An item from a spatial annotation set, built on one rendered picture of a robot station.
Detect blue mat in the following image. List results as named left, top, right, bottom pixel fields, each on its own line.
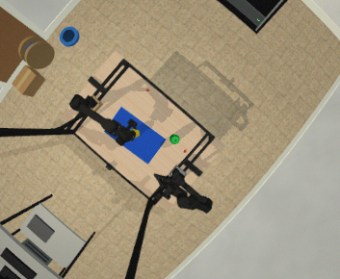
left=113, top=107, right=166, bottom=164

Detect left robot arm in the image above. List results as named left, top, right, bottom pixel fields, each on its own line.
left=69, top=94, right=136, bottom=142

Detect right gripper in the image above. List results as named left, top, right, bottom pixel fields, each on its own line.
left=154, top=168, right=180, bottom=199

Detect green cup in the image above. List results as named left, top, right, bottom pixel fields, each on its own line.
left=170, top=135, right=180, bottom=144

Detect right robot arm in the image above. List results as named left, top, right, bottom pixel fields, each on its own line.
left=164, top=172, right=213, bottom=214

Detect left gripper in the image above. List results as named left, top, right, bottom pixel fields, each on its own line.
left=116, top=119, right=138, bottom=146

